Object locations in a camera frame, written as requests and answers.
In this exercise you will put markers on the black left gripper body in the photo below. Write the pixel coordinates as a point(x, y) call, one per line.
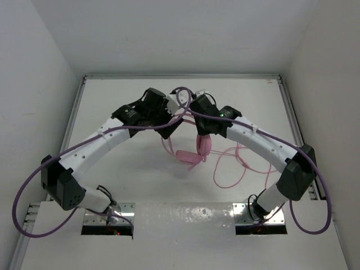
point(162, 115)

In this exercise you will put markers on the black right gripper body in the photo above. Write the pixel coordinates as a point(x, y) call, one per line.
point(202, 129)

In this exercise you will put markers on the pink headphones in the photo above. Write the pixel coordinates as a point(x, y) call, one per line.
point(203, 149)

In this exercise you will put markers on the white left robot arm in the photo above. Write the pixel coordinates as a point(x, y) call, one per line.
point(63, 177)

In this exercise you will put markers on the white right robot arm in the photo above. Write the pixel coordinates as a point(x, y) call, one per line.
point(295, 168)

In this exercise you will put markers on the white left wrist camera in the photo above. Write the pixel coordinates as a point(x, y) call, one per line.
point(172, 106)

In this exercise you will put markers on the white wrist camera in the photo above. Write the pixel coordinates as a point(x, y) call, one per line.
point(200, 92)
point(172, 106)

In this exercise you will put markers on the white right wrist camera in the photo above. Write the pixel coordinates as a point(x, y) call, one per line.
point(200, 92)

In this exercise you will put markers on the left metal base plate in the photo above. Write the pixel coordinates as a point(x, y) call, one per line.
point(122, 214)

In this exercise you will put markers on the metal base plate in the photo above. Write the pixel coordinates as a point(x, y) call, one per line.
point(122, 214)
point(243, 217)

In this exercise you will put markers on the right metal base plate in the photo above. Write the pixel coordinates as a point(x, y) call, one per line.
point(243, 217)

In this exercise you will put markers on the aluminium table frame rail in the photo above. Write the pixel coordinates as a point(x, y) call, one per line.
point(182, 219)

